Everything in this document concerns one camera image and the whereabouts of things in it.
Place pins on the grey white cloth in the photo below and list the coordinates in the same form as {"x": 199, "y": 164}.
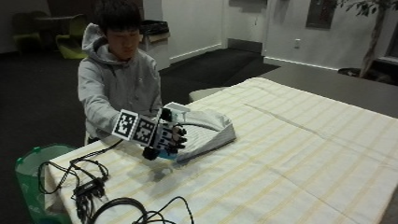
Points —
{"x": 212, "y": 133}

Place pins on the small blue object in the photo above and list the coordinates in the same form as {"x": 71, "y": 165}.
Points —
{"x": 170, "y": 155}

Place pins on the white cube with black markers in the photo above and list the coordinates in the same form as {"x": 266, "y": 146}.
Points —
{"x": 134, "y": 127}

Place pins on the white chair seat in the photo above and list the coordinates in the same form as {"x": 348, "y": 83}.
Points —
{"x": 206, "y": 92}

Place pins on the cream striped tablecloth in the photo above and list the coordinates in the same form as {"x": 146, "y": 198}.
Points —
{"x": 266, "y": 155}

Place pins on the person in grey hoodie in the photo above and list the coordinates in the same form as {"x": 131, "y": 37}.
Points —
{"x": 118, "y": 81}

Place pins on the green bag with white lining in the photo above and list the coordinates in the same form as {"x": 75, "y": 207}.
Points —
{"x": 31, "y": 174}

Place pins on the lime green chair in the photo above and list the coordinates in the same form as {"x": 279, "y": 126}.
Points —
{"x": 26, "y": 34}
{"x": 74, "y": 43}

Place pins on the dark round table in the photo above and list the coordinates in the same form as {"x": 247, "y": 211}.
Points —
{"x": 54, "y": 19}

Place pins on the potted indoor tree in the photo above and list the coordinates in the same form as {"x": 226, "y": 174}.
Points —
{"x": 371, "y": 40}

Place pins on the white plastic glove mount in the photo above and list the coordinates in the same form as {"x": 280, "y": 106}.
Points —
{"x": 179, "y": 109}

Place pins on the white wall outlet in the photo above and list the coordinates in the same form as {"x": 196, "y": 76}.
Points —
{"x": 298, "y": 43}

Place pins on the dark wall panel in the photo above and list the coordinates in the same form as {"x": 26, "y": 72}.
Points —
{"x": 322, "y": 14}

